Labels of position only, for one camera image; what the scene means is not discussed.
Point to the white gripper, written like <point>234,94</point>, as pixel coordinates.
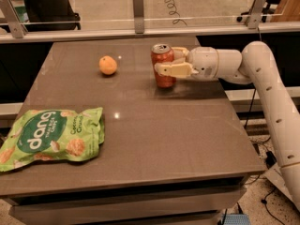
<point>203,61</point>

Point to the red coke can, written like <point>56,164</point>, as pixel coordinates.
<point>162,53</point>

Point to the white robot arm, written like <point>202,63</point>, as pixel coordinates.
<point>255,64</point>

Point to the orange fruit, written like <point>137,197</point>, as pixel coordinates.
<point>107,65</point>

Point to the black power adapter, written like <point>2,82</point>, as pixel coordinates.
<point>270,159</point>

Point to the grey table drawer cabinet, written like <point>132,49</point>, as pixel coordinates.
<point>194,205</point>

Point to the black office chair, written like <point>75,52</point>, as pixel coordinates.
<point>51,15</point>

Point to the glass barrier panel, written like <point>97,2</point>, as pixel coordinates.
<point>165,17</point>

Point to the green dang chips bag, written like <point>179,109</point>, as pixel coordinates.
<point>52,135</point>

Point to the blue floor box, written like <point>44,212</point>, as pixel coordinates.
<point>235,219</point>

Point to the middle metal rail bracket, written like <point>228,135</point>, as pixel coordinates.
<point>138,14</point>

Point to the left metal rail bracket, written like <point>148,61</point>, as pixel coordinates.
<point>16,28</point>

